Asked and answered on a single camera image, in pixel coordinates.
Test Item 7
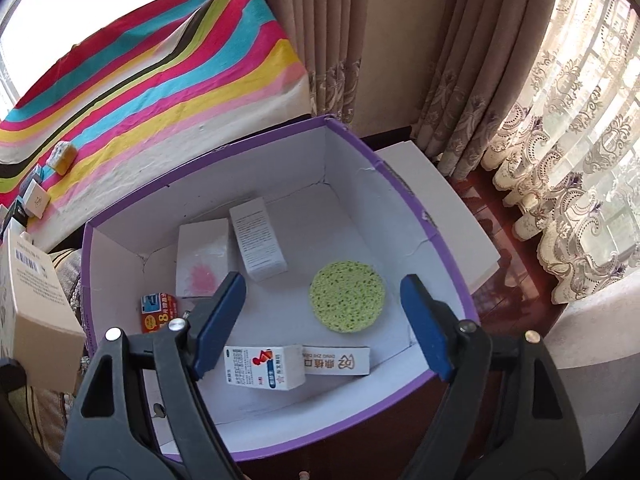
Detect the white rounded furniture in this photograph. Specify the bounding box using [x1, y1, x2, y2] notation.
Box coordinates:
[542, 270, 640, 480]

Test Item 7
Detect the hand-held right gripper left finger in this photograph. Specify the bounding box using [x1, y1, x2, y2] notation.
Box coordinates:
[59, 271, 248, 480]

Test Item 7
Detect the grey white text box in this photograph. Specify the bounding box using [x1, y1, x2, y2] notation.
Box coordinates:
[229, 196, 289, 282]

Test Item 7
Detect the white box with pink stain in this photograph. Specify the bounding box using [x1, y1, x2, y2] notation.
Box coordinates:
[175, 218, 236, 301]

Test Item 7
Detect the dark teal box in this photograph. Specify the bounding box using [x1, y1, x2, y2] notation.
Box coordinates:
[7, 199, 31, 228]

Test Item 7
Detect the colourful striped tablecloth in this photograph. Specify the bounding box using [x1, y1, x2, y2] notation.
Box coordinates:
[0, 0, 311, 251]

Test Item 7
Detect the beige embroidered curtain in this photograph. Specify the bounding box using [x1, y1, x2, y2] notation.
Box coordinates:
[240, 0, 373, 133]
[410, 0, 568, 181]

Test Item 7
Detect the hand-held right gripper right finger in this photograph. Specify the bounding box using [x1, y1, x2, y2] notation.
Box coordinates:
[399, 274, 587, 480]

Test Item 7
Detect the white box red blue print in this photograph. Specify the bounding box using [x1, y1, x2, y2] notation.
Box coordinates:
[223, 344, 307, 392]

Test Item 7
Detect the small white printed carton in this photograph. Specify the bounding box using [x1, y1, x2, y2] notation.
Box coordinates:
[301, 345, 372, 377]

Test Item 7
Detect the red printed packet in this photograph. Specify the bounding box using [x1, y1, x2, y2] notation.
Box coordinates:
[140, 292, 180, 336]

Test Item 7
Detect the purple cardboard box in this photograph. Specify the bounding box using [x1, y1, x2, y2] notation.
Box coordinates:
[80, 115, 481, 463]

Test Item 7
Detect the white lace sheer curtain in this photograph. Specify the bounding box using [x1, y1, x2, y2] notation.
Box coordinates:
[482, 0, 640, 306]

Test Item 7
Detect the green round sponge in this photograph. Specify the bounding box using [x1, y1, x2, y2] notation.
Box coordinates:
[309, 260, 388, 333]

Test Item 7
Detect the small white square box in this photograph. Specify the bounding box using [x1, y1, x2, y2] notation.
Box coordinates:
[22, 179, 52, 219]

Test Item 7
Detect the large cream box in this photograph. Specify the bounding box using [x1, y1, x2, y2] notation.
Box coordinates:
[0, 227, 87, 393]

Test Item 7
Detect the white box lid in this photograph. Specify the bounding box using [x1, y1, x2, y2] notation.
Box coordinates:
[372, 141, 502, 293]

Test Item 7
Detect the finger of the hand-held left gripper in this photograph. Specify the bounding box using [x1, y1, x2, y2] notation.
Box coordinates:
[0, 357, 26, 393]

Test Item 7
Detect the yellow sponge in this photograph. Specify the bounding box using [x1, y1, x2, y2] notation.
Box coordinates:
[47, 141, 78, 176]

